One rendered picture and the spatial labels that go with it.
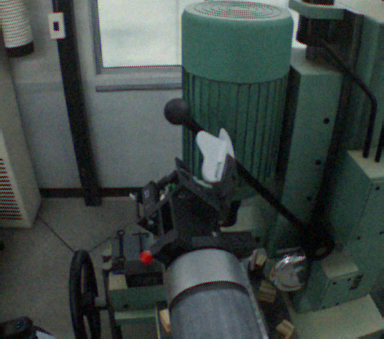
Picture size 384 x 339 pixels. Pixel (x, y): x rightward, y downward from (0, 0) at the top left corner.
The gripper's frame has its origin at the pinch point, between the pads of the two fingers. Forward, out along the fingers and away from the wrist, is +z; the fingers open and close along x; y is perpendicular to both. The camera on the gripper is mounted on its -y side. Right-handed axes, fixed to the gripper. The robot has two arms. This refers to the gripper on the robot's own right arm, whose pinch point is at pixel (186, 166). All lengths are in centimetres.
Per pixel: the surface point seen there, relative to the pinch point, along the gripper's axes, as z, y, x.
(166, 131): 148, -64, 48
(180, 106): -3.0, 8.7, -6.7
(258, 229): 8.8, -28.8, 4.7
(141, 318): 3.4, -25.3, 37.7
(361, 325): -7, -67, 3
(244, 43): 3.6, 6.3, -17.6
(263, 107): 4.3, -3.8, -13.3
